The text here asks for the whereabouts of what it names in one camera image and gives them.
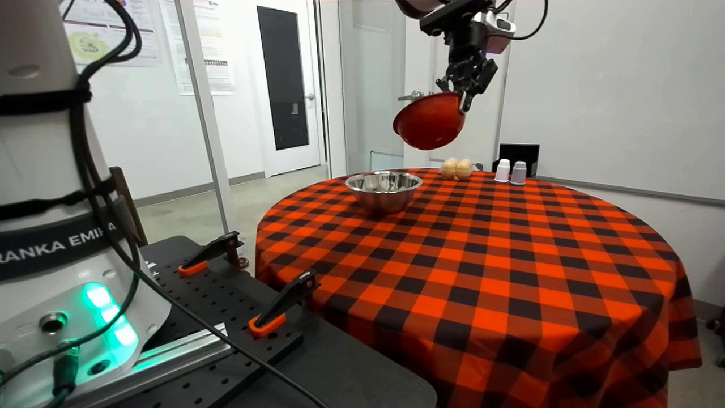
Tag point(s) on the silver aluminium rail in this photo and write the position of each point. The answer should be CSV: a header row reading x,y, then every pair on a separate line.
x,y
188,350

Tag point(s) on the silver metal bowl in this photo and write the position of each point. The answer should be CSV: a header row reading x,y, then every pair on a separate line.
x,y
382,197

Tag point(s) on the black perforated mounting board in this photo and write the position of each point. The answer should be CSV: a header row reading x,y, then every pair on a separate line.
x,y
354,377

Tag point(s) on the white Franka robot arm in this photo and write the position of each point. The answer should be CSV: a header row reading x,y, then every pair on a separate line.
x,y
36,150

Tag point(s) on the white door with dark window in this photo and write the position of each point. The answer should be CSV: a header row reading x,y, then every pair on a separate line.
x,y
295,154

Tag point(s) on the red plastic bowl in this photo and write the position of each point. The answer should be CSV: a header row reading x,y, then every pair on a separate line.
x,y
426,126

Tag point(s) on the small yellowish round object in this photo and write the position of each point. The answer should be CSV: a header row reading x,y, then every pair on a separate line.
x,y
450,168
466,168

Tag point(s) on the brown wooden board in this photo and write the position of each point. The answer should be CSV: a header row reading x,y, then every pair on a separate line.
x,y
128,205

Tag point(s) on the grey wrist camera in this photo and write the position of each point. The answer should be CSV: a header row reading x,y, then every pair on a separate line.
x,y
500,34

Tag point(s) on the narrow white wall poster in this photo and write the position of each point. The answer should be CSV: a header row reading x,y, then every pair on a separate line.
x,y
216,54

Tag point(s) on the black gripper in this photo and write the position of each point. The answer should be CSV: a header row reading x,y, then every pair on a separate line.
x,y
470,64

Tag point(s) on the black orange spring clamp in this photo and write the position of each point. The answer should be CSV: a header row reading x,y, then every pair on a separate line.
x,y
216,247
286,297

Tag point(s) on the silver aluminium pole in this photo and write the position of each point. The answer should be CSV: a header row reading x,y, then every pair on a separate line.
x,y
205,114

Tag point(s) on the orange black checkered tablecloth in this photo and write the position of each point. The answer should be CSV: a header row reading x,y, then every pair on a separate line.
x,y
490,286

